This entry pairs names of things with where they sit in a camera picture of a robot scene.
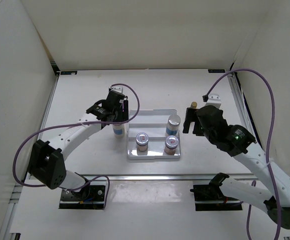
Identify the yellow label sauce bottle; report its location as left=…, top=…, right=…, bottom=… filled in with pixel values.
left=190, top=101, right=197, bottom=109

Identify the blue label shaker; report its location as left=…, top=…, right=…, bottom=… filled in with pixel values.
left=165, top=114, right=181, bottom=136
left=112, top=124, right=125, bottom=138

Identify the white lid jar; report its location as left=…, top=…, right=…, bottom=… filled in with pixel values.
left=164, top=135, right=179, bottom=155
left=135, top=132, right=149, bottom=154

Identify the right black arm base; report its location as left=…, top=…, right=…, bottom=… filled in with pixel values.
left=190, top=173, right=243, bottom=212

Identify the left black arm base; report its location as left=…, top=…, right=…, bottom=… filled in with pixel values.
left=58, top=180, right=108, bottom=210

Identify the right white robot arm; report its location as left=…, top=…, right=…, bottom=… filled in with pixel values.
left=183, top=105, right=290, bottom=230

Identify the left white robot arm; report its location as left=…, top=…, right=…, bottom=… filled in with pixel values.
left=28, top=86, right=128, bottom=200

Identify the white divided organizer tray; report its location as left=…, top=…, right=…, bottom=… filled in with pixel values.
left=127, top=109, right=181, bottom=162

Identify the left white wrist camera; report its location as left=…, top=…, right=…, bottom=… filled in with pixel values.
left=109, top=85, right=123, bottom=94

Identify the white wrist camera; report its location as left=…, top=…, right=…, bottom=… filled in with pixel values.
left=109, top=85, right=123, bottom=94
left=203, top=93, right=222, bottom=109

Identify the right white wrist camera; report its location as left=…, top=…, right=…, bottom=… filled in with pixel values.
left=203, top=93, right=222, bottom=109

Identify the aluminium right rail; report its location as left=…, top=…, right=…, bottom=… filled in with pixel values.
left=228, top=72, right=262, bottom=146

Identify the aluminium rail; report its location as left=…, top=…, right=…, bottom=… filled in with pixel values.
left=228, top=72, right=262, bottom=146
left=20, top=70, right=60, bottom=183
left=27, top=173, right=258, bottom=182

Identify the aluminium front rail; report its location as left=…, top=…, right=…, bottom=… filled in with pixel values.
left=27, top=173, right=258, bottom=182

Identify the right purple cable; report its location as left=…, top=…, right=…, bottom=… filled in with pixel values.
left=201, top=68, right=283, bottom=240

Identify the aluminium left rail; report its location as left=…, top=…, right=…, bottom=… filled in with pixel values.
left=20, top=70, right=60, bottom=183

